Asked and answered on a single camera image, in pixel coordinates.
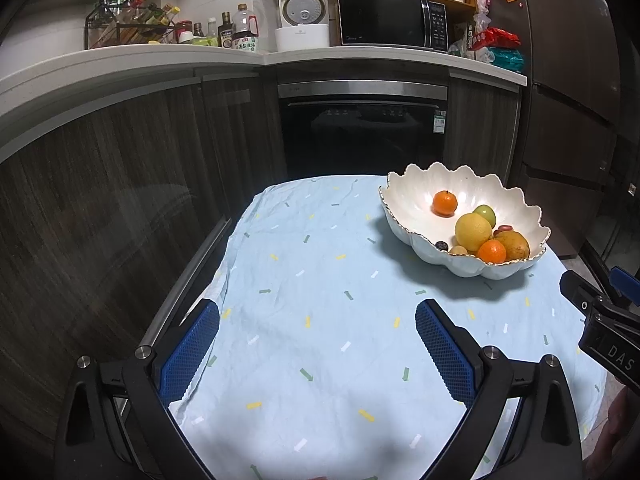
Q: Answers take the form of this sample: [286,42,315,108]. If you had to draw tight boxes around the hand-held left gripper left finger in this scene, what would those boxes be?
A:
[52,298,221,480]

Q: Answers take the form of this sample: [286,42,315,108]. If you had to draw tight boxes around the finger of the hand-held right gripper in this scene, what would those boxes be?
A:
[610,266,640,306]
[559,269,640,331]

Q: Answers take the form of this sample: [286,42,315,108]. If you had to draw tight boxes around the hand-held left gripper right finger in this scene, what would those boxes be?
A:
[415,298,586,480]

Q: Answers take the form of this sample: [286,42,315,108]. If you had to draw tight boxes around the yellow mango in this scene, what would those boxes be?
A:
[494,230,531,262]

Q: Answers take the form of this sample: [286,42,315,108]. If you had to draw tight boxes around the orange tangerine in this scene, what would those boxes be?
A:
[432,190,458,218]
[476,239,508,265]

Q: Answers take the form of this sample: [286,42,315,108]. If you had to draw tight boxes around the large yellow citrus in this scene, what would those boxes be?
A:
[454,212,493,253]

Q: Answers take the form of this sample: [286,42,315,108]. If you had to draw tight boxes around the white scalloped bowl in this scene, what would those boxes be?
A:
[378,162,552,281]

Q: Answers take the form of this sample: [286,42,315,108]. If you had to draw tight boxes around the person's right hand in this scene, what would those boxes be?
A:
[584,387,640,480]

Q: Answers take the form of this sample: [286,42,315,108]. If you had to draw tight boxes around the light blue tablecloth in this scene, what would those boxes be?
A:
[169,174,608,480]

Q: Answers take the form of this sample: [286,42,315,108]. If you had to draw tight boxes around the narrow dark wood cabinet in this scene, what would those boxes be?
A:
[447,72,523,191]

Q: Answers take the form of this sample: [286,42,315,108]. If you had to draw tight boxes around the dark wood base cabinets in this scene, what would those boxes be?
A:
[0,67,281,480]

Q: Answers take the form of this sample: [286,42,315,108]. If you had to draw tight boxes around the dark grey refrigerator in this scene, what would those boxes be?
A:
[517,0,640,266]

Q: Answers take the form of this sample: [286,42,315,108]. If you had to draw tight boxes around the black built-in dishwasher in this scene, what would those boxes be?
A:
[276,80,449,181]

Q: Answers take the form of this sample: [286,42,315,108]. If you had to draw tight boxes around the teal packet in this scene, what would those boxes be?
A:
[487,47,525,72]

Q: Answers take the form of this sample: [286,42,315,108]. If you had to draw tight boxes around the red snack bag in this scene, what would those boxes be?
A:
[472,27,521,51]

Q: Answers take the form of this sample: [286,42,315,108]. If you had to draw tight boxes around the white food packets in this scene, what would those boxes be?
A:
[448,22,481,58]

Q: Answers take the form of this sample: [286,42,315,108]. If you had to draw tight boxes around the white plastic bags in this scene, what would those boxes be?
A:
[470,0,493,36]

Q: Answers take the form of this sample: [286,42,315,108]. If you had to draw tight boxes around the white kitchen countertop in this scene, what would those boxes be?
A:
[0,42,528,163]

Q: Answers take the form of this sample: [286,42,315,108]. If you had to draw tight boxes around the dark glass bottle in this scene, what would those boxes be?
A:
[218,11,235,50]

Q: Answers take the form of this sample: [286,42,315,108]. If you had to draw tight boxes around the black microwave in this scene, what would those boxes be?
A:
[337,0,449,54]

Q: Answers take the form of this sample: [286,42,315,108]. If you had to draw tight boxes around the white rice cooker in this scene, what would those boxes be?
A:
[274,0,331,54]

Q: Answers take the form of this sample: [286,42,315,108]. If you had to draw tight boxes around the row of condiment bottles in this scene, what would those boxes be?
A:
[95,0,182,43]

